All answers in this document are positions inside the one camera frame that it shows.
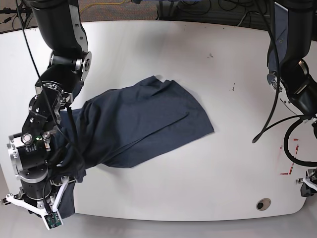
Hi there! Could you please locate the black tripod stand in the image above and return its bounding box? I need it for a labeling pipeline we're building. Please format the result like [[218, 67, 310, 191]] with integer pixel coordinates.
[[0, 0, 33, 28]]

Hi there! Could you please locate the dark blue printed T-shirt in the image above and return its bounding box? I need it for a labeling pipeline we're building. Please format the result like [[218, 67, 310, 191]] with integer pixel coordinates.
[[53, 75, 215, 219]]

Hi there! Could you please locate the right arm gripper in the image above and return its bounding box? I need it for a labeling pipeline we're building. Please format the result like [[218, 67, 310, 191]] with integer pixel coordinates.
[[0, 175, 70, 218]]

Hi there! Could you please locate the right table cable grommet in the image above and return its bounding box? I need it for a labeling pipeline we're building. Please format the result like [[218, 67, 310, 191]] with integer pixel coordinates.
[[256, 198, 271, 211]]

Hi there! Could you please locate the yellow cable on floor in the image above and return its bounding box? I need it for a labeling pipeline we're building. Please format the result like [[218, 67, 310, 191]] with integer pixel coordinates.
[[81, 0, 124, 12]]

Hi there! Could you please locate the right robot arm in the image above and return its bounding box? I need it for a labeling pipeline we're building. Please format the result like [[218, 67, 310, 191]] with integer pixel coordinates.
[[1, 0, 92, 228]]

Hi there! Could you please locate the red tape rectangle marking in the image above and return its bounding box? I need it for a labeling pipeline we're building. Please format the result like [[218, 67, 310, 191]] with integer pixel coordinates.
[[278, 138, 300, 176]]

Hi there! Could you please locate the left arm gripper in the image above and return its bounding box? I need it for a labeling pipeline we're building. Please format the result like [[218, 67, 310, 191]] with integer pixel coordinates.
[[295, 169, 317, 197]]

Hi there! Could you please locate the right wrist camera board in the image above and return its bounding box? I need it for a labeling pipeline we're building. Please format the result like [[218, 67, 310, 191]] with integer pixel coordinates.
[[44, 211, 63, 230]]

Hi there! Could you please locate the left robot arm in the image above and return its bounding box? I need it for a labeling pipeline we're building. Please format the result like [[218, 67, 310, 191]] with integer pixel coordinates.
[[252, 0, 317, 197]]

